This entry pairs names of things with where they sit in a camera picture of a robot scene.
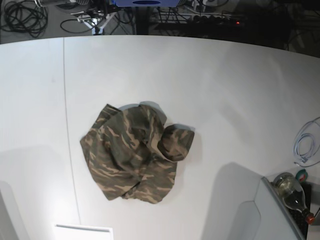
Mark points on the black power strip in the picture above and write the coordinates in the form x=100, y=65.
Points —
x=217, y=20

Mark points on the green tape roll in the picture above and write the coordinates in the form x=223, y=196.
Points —
x=301, y=175

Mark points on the camouflage t-shirt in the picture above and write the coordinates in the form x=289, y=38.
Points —
x=133, y=154

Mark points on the clear glass bottle red cap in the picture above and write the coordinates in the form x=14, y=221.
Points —
x=292, y=195

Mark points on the grey equipment box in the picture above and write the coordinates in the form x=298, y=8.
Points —
x=276, y=222

